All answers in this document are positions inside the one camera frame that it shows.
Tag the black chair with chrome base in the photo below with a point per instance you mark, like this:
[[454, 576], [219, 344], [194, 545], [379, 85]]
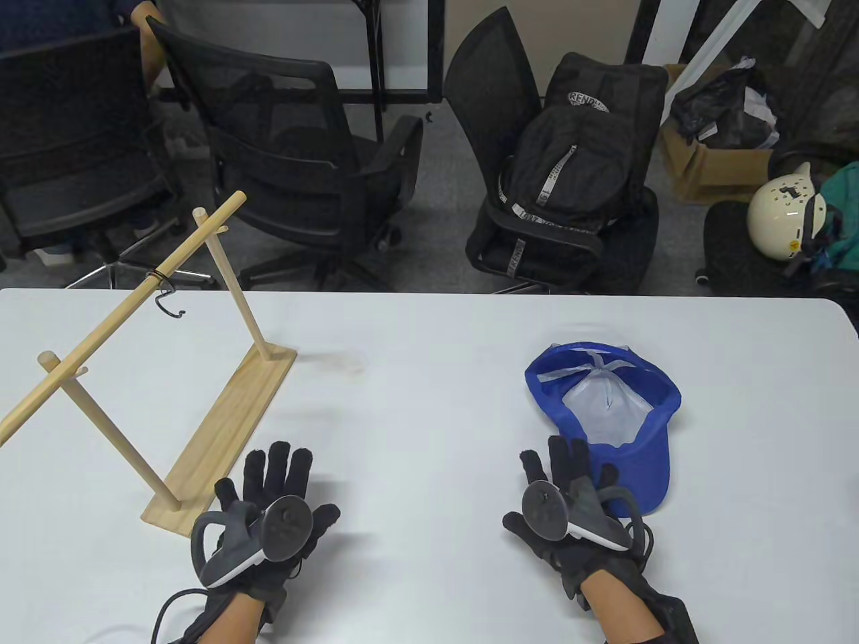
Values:
[[67, 134]]

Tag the person's right hand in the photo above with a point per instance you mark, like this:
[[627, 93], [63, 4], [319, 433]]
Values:
[[570, 463]]

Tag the teal bag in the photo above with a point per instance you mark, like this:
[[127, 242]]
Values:
[[842, 194]]

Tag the black padded chair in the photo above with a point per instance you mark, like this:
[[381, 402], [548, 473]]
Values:
[[728, 241]]

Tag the person's left hand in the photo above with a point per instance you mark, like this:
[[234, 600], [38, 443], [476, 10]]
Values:
[[278, 463]]

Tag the black plastic bag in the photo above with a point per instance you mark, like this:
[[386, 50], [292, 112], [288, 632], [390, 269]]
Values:
[[718, 107]]

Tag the black metal s-hook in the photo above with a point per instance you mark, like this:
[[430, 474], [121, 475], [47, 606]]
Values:
[[156, 274]]

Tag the cream white helmet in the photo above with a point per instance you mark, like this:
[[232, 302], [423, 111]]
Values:
[[772, 215]]

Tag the black backpack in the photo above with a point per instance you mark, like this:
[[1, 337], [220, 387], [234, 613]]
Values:
[[577, 161]]

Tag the black mesh office chair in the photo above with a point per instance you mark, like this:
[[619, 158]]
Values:
[[282, 161], [493, 80]]

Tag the white leaning board strip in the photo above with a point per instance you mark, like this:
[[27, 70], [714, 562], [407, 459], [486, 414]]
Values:
[[704, 50]]

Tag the wooden hanging rack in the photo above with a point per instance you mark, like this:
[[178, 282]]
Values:
[[221, 416]]

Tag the person's right forearm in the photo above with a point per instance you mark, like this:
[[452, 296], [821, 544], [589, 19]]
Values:
[[621, 610]]

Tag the blue baseball cap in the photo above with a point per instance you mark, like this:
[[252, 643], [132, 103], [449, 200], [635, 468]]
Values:
[[644, 469]]

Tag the person's left forearm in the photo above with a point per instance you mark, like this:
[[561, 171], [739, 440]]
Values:
[[231, 620]]

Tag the grey handheld controller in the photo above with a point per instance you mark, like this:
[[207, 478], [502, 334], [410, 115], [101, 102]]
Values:
[[543, 510], [285, 530]]

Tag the cardboard box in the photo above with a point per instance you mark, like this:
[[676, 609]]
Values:
[[711, 174]]

